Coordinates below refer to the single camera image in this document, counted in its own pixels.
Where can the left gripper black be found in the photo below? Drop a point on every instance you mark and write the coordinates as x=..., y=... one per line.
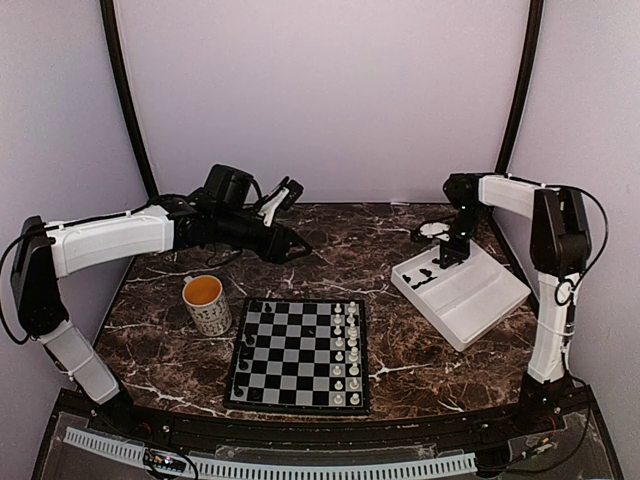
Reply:
x=276, y=248

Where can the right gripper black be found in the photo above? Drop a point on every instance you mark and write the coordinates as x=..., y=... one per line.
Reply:
x=460, y=253

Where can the white plastic tray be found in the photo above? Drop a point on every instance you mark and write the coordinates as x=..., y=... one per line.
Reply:
x=467, y=300

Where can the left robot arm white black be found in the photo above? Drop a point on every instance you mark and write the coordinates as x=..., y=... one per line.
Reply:
x=215, y=213

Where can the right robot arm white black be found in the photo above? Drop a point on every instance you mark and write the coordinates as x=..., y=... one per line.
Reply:
x=560, y=246

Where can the black silver chess board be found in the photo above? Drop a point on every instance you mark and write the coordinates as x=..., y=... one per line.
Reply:
x=289, y=371

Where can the white chess pieces row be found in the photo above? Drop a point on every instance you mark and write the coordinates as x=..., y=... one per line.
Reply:
x=346, y=358

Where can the patterned mug orange inside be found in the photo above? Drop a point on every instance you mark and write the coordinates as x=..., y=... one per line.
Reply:
x=207, y=305

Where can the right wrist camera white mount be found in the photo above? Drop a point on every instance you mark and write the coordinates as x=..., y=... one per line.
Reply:
x=429, y=231

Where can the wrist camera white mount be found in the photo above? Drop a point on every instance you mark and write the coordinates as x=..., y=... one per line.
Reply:
x=429, y=231
x=281, y=198

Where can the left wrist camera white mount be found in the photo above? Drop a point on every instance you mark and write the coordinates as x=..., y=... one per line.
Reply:
x=281, y=198

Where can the black aluminium front rail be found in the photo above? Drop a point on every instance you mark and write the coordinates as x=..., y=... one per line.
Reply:
x=487, y=431

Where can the right black frame post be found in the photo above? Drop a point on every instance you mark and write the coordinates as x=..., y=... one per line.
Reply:
x=530, y=44

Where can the black frame post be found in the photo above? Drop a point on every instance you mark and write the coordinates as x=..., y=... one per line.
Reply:
x=119, y=72
x=530, y=44

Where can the left black frame post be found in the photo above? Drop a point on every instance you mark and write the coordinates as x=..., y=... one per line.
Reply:
x=119, y=72

